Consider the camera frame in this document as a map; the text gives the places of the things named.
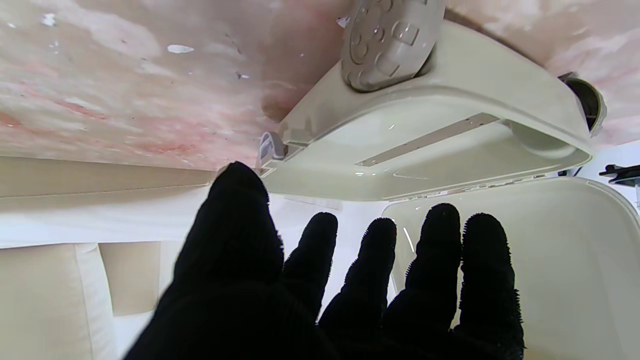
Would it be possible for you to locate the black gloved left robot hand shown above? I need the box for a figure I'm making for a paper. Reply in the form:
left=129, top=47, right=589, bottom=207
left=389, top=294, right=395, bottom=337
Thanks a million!
left=122, top=161, right=526, bottom=360

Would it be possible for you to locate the beige hard-shell suitcase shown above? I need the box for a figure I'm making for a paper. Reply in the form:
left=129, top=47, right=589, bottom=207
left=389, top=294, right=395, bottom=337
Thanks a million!
left=255, top=0, right=640, bottom=360

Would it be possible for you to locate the beige sectional sofa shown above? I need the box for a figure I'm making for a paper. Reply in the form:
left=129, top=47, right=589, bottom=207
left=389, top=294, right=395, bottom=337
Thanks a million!
left=0, top=155, right=281, bottom=360

